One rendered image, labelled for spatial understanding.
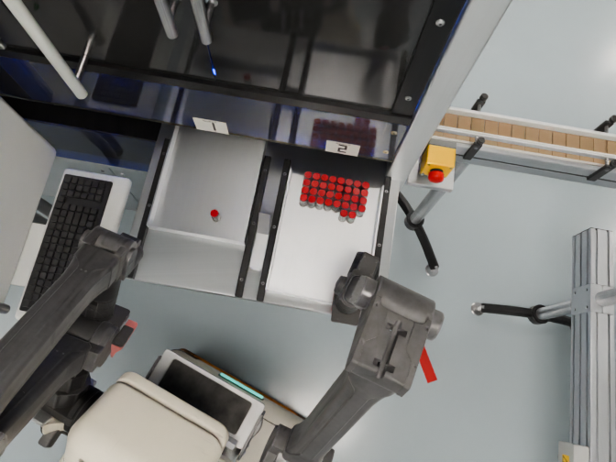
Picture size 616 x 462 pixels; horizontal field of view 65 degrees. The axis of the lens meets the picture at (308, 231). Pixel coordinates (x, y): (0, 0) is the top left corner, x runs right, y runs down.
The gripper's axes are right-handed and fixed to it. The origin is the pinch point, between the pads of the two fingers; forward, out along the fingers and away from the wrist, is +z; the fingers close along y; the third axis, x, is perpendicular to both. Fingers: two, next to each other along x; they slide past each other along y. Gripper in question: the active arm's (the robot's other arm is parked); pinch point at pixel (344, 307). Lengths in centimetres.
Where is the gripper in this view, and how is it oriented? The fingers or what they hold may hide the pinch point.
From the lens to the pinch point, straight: 125.3
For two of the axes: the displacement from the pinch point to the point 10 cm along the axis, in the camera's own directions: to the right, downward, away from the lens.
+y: 1.7, -9.4, 2.9
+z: -0.3, 2.9, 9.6
